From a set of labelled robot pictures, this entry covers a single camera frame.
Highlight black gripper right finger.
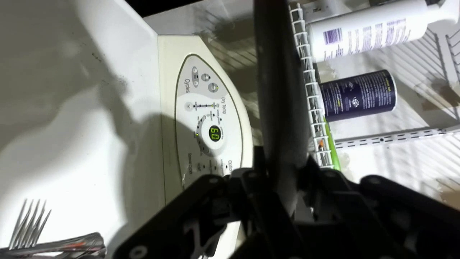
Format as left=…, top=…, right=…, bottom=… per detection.
left=307, top=157, right=460, bottom=259

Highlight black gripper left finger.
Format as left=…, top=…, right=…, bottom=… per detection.
left=113, top=145, right=300, bottom=259

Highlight grey utensil handle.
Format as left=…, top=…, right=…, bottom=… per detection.
left=252, top=0, right=314, bottom=217

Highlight washer control dial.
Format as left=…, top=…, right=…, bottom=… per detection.
left=195, top=112, right=228, bottom=155

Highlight green flat shelf item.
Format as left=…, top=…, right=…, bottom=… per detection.
left=324, top=119, right=344, bottom=173

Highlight dark blue spray can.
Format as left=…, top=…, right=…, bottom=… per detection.
left=320, top=69, right=399, bottom=122

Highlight white washing machine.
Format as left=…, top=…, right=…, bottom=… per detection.
left=0, top=0, right=256, bottom=259

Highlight tall white bottle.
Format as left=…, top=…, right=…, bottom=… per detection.
left=307, top=0, right=460, bottom=63

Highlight white wire wall shelf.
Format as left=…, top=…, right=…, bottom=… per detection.
left=287, top=0, right=460, bottom=193

